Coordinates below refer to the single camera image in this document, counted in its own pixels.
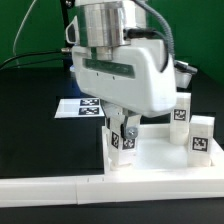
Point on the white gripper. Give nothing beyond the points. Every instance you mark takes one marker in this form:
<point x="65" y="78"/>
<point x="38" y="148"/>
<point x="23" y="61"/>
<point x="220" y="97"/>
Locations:
<point x="140" y="78"/>

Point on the white square tabletop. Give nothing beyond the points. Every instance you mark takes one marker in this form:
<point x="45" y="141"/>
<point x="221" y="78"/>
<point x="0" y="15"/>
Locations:
<point x="154" y="151"/>

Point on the white sheet with tags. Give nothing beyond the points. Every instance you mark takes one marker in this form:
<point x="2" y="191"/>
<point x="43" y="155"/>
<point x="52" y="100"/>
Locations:
<point x="79" y="108"/>

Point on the white L-shaped obstacle fence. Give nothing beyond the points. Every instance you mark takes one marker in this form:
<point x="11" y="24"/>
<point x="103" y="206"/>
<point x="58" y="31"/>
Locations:
<point x="117" y="187"/>

